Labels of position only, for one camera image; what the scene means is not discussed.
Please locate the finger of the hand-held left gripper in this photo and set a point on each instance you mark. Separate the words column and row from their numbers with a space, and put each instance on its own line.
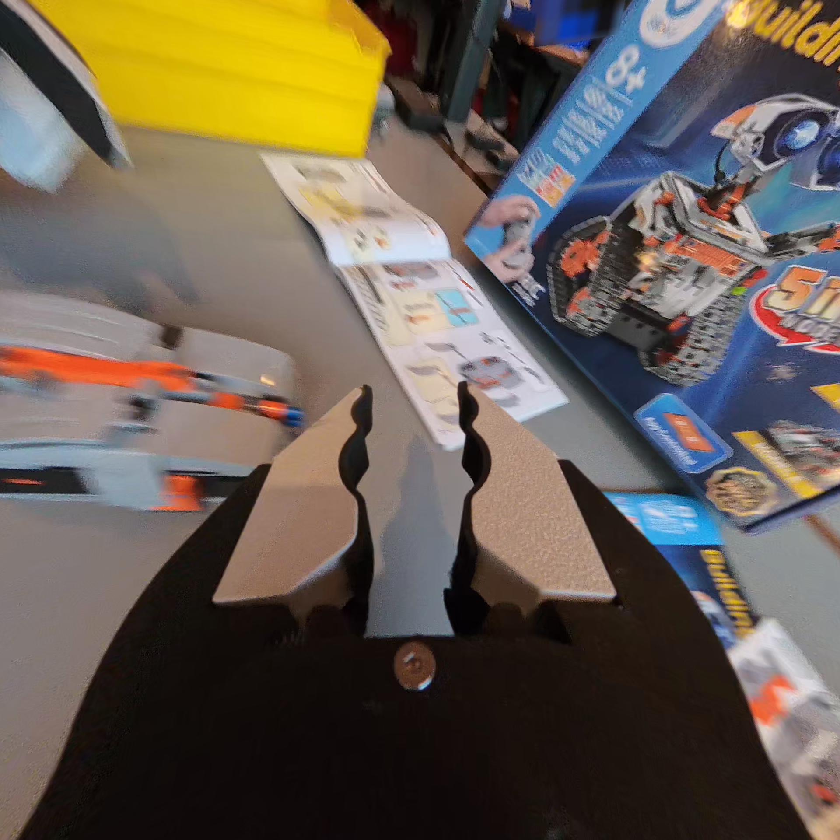
column 33, row 131

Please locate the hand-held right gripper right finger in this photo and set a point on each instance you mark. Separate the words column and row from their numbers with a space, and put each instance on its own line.
column 531, row 525

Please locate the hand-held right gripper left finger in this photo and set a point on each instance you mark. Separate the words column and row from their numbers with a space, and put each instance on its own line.
column 295, row 525

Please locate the grey building block robot model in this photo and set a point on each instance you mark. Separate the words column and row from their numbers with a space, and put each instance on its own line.
column 223, row 374

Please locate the small blue booklet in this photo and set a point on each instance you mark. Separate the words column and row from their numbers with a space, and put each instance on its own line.
column 676, row 525

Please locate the yellow plastic bin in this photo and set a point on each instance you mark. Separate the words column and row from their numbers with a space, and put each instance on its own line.
column 229, row 65

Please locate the open instruction booklet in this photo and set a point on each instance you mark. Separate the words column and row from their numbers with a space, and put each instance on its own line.
column 420, row 308

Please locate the white orange sticker sheet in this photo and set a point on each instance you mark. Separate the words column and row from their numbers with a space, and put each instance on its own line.
column 787, row 709

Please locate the blue toy robot box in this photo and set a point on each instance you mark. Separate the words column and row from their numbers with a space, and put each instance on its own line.
column 656, row 197

